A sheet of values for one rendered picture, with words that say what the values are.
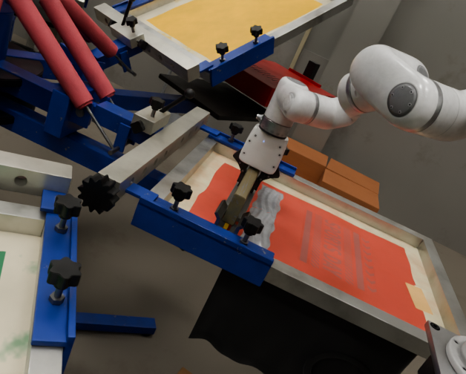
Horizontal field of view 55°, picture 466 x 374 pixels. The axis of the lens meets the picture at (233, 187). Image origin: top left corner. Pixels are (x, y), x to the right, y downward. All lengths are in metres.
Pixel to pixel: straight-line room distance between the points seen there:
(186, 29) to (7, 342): 1.44
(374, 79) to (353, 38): 3.29
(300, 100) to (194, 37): 0.89
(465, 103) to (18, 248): 0.74
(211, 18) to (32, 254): 1.36
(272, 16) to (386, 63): 1.22
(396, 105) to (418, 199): 3.93
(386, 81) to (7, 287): 0.65
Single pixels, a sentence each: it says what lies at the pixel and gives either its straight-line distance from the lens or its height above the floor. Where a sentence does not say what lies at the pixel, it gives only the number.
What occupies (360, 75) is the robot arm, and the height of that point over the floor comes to 1.40.
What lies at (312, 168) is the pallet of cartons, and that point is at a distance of 3.87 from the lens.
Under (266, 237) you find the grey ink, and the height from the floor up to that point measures 0.96.
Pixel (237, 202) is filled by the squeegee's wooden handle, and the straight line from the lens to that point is 0.99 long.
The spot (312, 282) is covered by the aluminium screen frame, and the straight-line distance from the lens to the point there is 0.97.
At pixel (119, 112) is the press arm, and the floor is 1.04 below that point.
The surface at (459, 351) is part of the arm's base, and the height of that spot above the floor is 1.15.
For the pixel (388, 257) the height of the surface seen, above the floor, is 0.96.
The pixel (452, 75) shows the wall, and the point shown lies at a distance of 4.42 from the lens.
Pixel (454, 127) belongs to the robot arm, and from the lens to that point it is 0.77.
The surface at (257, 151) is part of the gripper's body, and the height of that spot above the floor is 1.11.
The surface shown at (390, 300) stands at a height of 0.96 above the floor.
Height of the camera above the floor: 1.47
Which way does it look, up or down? 24 degrees down
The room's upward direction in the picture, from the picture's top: 25 degrees clockwise
